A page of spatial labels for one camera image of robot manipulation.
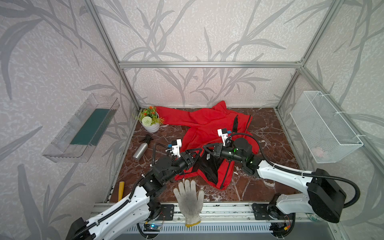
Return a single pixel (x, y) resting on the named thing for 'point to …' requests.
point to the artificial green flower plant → (149, 117)
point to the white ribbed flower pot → (153, 128)
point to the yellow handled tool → (121, 190)
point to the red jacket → (202, 127)
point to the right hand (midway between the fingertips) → (203, 143)
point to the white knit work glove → (191, 205)
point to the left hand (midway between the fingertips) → (204, 149)
